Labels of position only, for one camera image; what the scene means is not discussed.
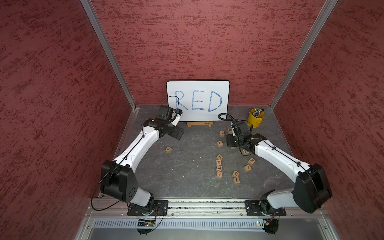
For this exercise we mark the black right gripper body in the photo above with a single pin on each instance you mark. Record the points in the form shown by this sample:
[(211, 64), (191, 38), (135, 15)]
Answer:
[(234, 141)]

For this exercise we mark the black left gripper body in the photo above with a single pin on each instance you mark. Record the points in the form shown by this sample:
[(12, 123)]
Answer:
[(173, 130)]

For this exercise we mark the wooden block letter E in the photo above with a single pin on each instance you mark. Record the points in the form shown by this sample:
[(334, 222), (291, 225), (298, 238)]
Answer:
[(235, 174)]

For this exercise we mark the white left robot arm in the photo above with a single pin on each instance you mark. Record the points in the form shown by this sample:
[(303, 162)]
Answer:
[(118, 178)]

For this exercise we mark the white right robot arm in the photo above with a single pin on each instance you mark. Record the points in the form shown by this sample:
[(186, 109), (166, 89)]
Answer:
[(312, 188)]

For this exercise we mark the wooden block letter F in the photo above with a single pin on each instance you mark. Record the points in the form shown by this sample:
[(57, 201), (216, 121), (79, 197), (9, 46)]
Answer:
[(220, 144)]

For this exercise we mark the wooden block letter M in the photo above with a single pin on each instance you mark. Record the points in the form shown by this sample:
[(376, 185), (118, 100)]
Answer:
[(251, 161)]

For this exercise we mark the wooden block letter X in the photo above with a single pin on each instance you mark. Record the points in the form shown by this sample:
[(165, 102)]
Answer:
[(247, 168)]

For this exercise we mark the wooden block letter L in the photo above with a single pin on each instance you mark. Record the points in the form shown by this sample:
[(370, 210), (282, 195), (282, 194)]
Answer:
[(219, 168)]

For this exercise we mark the wooden whiteboard stand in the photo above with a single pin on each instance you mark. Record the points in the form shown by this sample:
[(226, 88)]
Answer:
[(209, 124)]

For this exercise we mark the yellow pencil cup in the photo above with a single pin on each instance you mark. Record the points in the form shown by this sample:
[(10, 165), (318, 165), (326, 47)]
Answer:
[(255, 117)]

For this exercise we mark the whiteboard with RED text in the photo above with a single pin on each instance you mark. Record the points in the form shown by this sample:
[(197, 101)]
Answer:
[(199, 101)]

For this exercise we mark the wooden block small i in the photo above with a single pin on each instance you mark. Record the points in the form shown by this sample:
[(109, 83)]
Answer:
[(236, 180)]

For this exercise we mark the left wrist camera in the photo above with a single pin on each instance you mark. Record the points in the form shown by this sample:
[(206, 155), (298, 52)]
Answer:
[(176, 117)]

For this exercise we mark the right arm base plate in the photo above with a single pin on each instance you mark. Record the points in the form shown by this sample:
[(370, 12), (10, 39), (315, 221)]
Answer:
[(256, 208)]

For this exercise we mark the aluminium front rail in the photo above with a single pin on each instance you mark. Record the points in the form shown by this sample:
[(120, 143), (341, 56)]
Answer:
[(178, 208)]

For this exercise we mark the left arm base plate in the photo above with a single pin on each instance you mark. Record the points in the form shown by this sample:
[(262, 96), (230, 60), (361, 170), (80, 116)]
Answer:
[(152, 209)]

